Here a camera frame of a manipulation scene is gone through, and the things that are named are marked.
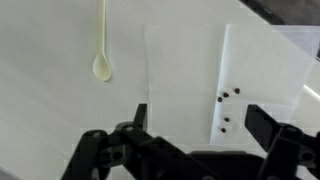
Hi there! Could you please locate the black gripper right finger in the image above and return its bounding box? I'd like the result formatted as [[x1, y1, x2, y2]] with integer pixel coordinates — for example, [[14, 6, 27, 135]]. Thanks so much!
[[244, 103, 320, 180]]

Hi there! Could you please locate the white plastic spoon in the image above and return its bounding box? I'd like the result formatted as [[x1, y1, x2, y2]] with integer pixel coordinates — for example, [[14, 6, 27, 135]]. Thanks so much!
[[92, 0, 113, 83]]

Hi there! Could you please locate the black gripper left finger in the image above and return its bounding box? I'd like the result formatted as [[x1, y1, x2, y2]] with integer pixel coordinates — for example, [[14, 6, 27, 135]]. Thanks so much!
[[60, 103, 215, 180]]

